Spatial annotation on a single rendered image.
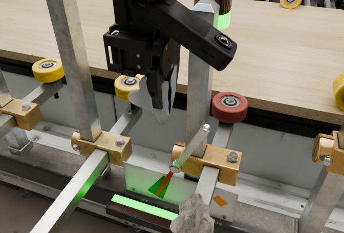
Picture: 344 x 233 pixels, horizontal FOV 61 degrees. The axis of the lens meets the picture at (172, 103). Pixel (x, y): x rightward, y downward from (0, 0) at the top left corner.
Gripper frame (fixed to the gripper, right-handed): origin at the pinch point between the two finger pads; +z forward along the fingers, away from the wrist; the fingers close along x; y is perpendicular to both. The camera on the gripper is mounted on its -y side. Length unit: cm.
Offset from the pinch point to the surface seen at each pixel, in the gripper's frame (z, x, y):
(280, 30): 11, -68, -15
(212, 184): 14.9, -1.5, -8.2
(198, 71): -5.2, -6.2, -3.1
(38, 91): 15.4, -15.8, 43.0
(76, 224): 101, -25, 57
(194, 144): 5.3, -0.7, -4.5
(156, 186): 25.9, -5.4, 4.9
